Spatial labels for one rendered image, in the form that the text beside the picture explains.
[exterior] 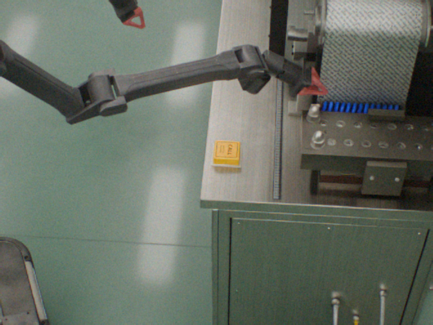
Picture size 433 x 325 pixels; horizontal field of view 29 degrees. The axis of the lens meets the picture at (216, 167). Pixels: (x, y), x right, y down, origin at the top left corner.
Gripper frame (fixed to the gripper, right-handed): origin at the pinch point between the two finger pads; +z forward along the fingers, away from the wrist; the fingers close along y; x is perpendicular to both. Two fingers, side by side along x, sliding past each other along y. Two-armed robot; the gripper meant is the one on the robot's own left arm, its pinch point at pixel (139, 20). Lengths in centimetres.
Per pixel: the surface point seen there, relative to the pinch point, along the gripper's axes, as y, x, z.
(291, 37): -37, -34, 4
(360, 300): -78, -8, 71
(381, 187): -75, -32, 30
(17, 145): 68, 88, 71
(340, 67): -50, -40, 11
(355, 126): -59, -35, 22
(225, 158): -50, -1, 15
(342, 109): -53, -34, 21
